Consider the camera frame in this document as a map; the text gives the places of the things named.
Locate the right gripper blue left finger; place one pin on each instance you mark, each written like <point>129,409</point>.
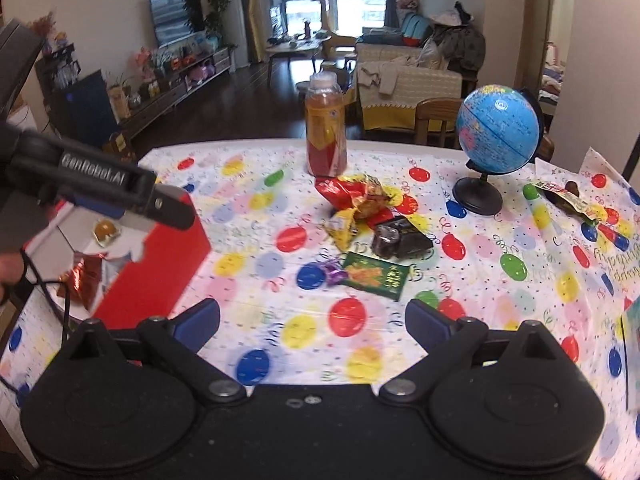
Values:
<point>177,341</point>

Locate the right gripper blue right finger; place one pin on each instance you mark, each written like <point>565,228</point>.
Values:
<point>449,346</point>

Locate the green snack packet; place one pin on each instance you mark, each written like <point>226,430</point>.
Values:
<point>379,277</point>

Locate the black snack packet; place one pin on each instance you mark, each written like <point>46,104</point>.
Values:
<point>413,242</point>

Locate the red orange snack bag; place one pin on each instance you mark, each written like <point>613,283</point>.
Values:
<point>363,195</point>

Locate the yellow triangular snack packet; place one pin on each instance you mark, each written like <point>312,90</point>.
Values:
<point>342,228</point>

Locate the person's left hand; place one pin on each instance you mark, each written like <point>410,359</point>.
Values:
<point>12,270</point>

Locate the red and white cardboard box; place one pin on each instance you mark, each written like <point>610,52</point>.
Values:
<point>163,262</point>

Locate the shiny red foil wrapper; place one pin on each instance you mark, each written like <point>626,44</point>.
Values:
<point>81,283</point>

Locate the dark brown wrapped candy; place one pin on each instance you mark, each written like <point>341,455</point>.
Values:
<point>385,241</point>

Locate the purple wrapped candy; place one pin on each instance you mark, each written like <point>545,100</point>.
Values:
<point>334,272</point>

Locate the colourful balloon tablecloth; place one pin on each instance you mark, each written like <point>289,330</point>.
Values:
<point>294,308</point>

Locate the tissue pack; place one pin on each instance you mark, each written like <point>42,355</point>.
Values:
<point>631,338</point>

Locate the open dark wrapper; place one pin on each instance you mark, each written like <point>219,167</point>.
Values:
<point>567,201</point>

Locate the flat screen television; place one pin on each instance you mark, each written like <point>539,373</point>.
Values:
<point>174,20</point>

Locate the long tv cabinet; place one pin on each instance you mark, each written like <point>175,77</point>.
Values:
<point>181,84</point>

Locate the blue desk globe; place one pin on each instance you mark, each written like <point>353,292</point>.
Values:
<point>499,130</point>

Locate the wooden chair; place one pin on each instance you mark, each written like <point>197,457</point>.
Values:
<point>435,123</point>

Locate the silver desk lamp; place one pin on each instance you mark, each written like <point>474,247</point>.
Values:
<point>632,161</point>

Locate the tea drink bottle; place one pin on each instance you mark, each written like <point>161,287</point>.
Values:
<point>325,126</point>

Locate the sofa with yellow cover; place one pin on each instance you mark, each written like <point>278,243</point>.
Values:
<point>391,84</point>

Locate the coffee table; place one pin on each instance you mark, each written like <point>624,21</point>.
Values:
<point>288,51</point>

